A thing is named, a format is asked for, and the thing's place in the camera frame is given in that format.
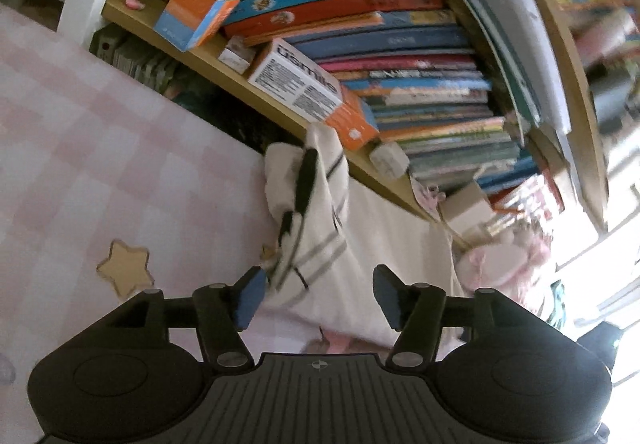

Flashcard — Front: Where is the wooden bookshelf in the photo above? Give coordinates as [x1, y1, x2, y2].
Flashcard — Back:
[102, 0, 608, 250]

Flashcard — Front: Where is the small white red box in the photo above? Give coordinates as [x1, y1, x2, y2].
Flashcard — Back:
[218, 35, 257, 75]

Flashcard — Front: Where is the row of grey-green booklets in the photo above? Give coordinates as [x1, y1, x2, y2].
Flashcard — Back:
[90, 24, 182, 101]

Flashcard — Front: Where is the stack of colourful books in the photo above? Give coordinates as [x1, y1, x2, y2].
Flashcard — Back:
[545, 0, 640, 75]

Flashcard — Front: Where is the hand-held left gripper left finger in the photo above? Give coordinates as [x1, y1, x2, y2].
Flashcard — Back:
[107, 266, 268, 370]

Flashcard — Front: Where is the pink card with clips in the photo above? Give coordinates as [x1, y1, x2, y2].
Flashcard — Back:
[410, 176, 447, 215]

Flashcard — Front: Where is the long white orange box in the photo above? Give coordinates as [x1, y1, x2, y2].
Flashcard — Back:
[247, 38, 381, 152]

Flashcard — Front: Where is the cream t-shirt with black print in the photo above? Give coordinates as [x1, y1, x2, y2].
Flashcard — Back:
[262, 123, 468, 362]

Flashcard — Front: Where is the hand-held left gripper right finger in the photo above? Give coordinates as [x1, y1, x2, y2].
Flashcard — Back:
[372, 264, 545, 369]

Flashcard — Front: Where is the small white plain box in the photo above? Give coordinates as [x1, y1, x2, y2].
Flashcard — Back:
[370, 140, 411, 179]

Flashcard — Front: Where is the row of colourful books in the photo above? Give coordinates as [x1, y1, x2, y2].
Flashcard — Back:
[125, 0, 573, 197]

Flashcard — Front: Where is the pink white plush toy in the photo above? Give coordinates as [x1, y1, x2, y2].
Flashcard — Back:
[457, 224, 556, 310]

